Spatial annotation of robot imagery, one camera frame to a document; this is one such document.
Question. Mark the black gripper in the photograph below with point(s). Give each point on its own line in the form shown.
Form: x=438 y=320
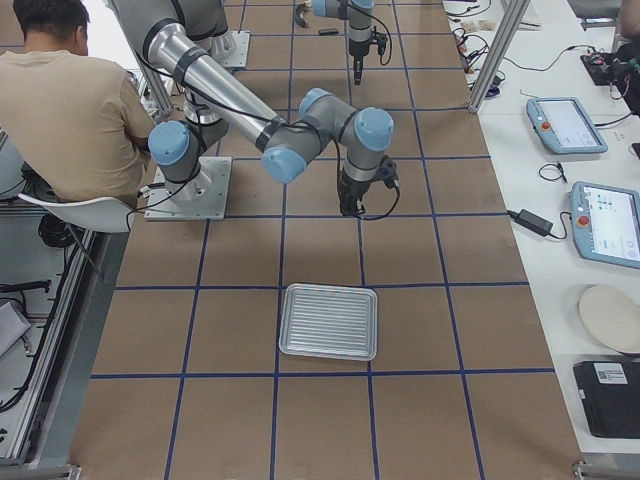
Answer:
x=358 y=52
x=348 y=192

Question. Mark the silver metal tray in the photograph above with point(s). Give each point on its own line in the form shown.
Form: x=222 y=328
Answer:
x=328 y=321

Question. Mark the dark grey brake pad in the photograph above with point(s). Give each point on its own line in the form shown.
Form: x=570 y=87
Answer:
x=328 y=32

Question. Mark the olive brake shoe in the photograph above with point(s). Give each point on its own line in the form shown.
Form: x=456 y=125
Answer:
x=299 y=15

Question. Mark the black power brick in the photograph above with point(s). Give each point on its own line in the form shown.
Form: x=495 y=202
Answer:
x=531 y=222

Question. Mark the upper teach pendant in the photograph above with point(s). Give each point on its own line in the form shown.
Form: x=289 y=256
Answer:
x=564 y=127

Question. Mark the teach pendant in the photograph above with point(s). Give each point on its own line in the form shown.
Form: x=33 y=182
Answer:
x=605 y=223
x=564 y=127

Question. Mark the white chair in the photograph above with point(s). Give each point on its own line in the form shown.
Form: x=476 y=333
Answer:
x=104 y=215

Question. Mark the lower teach pendant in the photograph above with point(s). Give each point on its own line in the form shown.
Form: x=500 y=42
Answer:
x=605 y=223

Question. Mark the seated person beige shirt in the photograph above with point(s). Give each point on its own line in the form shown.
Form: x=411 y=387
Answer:
x=76 y=120

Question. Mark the beige plate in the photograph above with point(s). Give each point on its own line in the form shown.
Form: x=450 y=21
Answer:
x=611 y=317

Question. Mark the black tablet device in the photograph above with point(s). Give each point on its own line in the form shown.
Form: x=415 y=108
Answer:
x=609 y=391

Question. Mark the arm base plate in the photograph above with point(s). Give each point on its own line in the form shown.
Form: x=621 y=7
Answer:
x=230 y=49
x=203 y=198

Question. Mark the aluminium frame post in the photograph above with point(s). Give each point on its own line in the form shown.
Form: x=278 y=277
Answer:
x=503 y=36

